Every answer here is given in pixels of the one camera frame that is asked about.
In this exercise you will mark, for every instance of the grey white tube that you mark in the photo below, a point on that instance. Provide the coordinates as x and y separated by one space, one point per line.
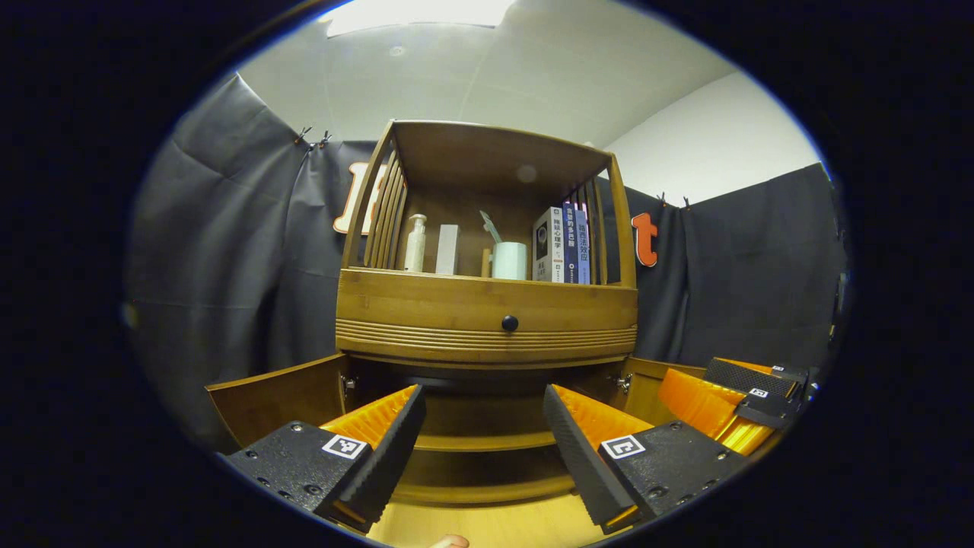
491 227

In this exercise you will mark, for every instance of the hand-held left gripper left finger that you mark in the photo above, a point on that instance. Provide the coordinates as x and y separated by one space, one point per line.
384 472

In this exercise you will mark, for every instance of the light blue book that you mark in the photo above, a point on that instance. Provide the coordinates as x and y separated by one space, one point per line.
582 247

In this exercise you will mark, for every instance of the black backdrop cloth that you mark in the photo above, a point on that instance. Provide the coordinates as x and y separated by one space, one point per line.
228 266

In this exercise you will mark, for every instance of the white pump bottle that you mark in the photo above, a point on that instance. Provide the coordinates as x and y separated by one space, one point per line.
415 251

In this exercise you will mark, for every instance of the small wooden stick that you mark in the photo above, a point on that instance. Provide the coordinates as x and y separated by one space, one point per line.
485 265

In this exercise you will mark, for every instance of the wooden ribbed drawer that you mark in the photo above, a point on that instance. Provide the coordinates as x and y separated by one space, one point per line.
426 304

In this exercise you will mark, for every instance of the white cup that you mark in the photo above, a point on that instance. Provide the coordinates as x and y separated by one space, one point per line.
510 261

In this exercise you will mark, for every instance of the wooden double-door shoe cabinet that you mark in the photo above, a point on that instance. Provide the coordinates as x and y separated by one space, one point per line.
494 152

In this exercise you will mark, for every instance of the wooden shoe cabinet door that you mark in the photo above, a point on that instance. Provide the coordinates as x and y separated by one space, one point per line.
643 388
281 396

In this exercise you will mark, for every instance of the black round drawer knob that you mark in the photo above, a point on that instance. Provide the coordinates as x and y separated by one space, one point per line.
510 323

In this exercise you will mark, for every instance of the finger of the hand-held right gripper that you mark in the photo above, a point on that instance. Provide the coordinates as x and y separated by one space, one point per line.
746 377
768 407

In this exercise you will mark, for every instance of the ceiling light panel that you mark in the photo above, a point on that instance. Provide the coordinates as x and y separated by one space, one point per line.
418 14

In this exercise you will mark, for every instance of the tall white carton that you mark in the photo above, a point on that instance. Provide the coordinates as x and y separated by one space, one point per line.
447 251

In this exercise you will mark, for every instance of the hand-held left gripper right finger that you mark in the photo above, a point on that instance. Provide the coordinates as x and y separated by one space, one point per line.
582 464

